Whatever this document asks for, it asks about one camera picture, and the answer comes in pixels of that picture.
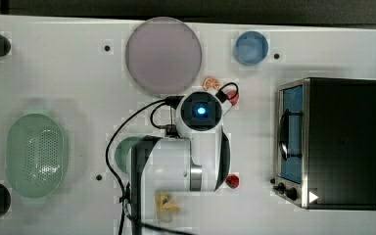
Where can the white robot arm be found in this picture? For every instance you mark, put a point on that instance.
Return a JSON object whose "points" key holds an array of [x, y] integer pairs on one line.
{"points": [[193, 157]]}

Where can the green strainer basket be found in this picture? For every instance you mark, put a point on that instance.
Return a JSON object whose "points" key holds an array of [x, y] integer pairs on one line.
{"points": [[37, 157]]}

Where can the orange slice toy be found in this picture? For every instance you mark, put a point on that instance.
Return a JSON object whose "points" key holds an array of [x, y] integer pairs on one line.
{"points": [[211, 82]]}

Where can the red strawberry toy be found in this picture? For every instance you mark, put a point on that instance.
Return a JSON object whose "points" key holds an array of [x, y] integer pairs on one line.
{"points": [[233, 97]]}

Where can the grey round plate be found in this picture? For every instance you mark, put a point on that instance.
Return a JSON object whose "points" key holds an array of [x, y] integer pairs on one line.
{"points": [[163, 55]]}

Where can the green metal cup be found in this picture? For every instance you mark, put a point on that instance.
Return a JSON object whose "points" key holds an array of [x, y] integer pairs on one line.
{"points": [[122, 151]]}

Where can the small red fruit toy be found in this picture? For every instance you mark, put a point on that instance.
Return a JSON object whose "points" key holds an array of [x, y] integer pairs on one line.
{"points": [[232, 181]]}

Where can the peeled banana toy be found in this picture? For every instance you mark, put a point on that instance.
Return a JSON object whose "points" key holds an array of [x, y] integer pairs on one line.
{"points": [[166, 208]]}

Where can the blue bowl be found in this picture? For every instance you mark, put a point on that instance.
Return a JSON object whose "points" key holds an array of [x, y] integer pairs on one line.
{"points": [[250, 48]]}

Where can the black toaster oven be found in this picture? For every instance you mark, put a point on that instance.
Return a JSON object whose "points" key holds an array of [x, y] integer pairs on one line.
{"points": [[325, 156]]}

